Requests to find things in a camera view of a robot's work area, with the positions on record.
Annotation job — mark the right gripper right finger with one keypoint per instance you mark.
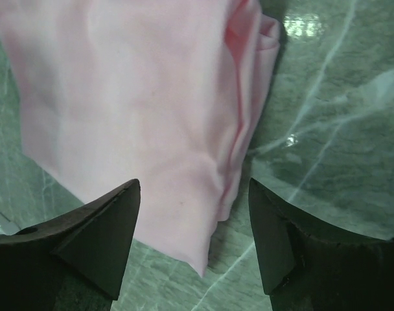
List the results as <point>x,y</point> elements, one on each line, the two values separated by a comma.
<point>308,264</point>

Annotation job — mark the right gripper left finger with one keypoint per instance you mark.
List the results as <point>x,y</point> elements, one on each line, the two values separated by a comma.
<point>75,261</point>

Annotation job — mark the pink t shirt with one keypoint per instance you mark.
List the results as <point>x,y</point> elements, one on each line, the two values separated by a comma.
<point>166,92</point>

